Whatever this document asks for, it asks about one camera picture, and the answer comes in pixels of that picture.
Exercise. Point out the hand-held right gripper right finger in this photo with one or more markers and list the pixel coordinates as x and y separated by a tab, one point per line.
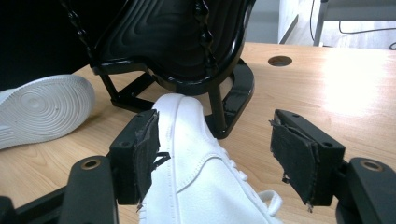
299	155

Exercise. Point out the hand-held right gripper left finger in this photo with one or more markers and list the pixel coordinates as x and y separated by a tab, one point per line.
129	155

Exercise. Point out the white sneaker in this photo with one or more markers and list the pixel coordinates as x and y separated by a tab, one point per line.
193	161
43	109

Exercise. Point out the red and black shoe rack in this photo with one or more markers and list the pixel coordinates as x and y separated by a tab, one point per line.
162	37

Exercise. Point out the grey metal frame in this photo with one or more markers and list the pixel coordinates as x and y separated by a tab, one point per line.
320	25

